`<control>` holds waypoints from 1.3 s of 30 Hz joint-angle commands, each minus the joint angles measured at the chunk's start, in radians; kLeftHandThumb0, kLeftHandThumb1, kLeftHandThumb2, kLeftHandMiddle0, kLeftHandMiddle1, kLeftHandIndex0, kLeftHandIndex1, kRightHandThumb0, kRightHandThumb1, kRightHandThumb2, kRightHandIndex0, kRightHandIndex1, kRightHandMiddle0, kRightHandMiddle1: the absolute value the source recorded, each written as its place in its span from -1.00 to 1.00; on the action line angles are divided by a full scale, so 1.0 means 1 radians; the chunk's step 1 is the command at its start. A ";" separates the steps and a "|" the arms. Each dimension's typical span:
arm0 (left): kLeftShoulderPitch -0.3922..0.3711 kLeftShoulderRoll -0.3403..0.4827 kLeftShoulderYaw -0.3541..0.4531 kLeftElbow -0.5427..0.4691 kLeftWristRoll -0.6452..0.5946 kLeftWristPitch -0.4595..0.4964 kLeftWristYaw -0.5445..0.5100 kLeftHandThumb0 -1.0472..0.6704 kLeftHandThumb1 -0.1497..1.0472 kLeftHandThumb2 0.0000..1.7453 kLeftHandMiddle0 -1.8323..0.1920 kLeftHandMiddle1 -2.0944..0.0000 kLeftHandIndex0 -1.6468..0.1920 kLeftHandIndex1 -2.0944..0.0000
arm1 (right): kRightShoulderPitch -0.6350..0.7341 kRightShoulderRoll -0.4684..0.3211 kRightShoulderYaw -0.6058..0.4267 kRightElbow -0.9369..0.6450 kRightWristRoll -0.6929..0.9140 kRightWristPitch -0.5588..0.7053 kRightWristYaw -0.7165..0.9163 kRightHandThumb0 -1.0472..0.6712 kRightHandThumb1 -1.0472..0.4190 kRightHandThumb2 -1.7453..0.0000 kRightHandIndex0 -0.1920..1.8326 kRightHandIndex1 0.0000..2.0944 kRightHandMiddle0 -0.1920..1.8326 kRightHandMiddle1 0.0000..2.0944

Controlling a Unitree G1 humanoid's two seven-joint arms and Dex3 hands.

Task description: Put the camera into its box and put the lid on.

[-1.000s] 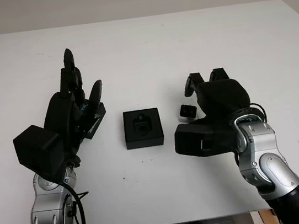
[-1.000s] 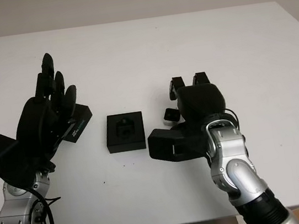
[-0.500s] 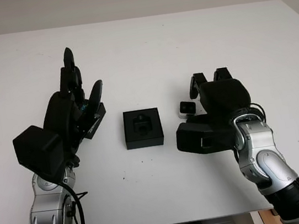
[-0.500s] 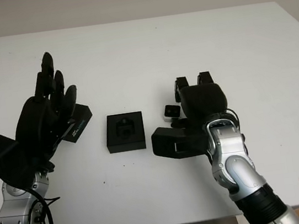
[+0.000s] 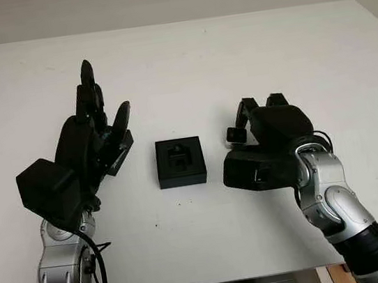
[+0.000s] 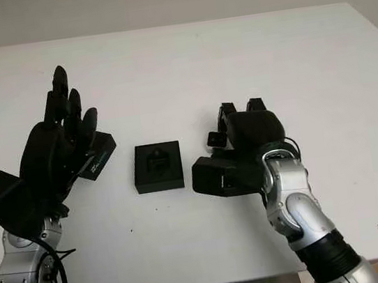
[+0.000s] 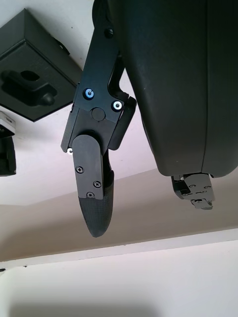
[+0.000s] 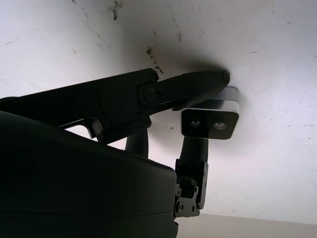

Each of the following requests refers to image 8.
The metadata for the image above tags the small silver depth camera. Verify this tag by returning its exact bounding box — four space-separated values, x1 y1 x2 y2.
180 86 242 140

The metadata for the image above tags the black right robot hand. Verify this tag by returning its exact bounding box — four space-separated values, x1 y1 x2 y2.
0 69 231 238

